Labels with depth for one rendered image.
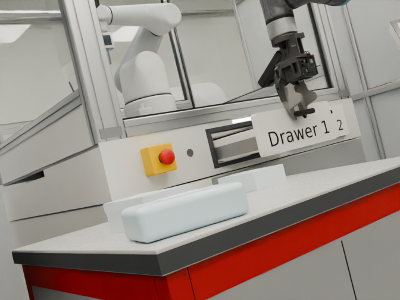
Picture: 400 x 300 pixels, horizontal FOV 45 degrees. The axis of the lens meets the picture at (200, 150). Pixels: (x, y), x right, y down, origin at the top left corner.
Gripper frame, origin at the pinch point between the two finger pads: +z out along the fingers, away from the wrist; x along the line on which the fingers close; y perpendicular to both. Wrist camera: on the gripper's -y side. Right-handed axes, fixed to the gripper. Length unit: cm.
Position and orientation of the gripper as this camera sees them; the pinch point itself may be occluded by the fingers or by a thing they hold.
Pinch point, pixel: (297, 114)
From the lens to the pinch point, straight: 129.0
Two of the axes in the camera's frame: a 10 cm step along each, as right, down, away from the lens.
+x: 7.8, -1.7, 6.0
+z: 2.4, 9.7, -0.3
